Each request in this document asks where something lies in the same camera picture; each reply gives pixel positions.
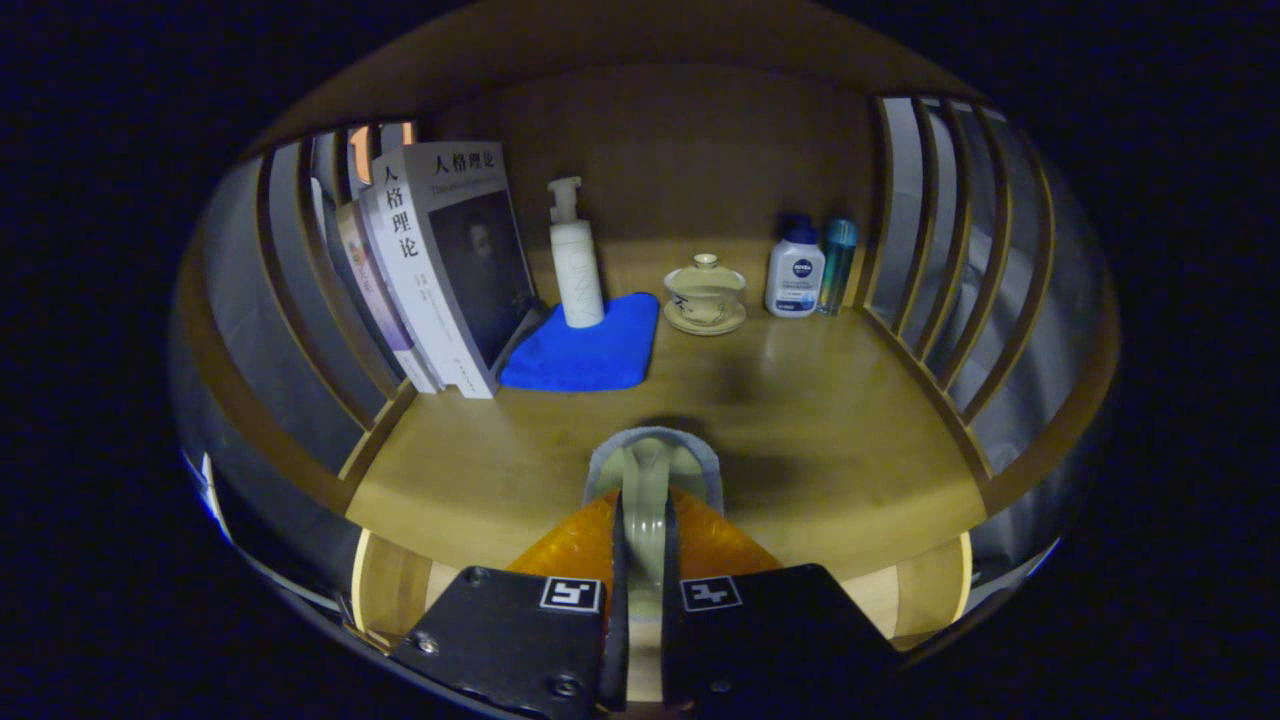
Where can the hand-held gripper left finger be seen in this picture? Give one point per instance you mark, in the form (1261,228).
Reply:
(617,640)

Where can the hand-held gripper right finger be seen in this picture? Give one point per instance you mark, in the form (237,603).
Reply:
(672,640)

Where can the pale green grey scrubbing brush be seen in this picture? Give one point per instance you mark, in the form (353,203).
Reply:
(650,480)

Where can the wooden countertop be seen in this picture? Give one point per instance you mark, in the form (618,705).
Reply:
(820,420)

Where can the wooden cabinet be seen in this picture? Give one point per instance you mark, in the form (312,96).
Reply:
(700,130)

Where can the blue cloth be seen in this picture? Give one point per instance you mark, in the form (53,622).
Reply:
(590,355)

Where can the beige lidded ceramic teacup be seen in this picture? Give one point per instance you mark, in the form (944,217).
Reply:
(705,295)

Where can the white pump bottle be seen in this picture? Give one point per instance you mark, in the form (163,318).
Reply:
(578,280)

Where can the white lotion bottle blue cap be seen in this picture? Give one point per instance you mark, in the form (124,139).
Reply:
(795,275)

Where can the thick grey cover book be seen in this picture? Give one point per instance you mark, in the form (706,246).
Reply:
(480,270)

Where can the teal bottle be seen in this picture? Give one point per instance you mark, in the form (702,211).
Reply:
(838,260)

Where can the lavender spine book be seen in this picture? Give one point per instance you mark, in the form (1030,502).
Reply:
(378,290)

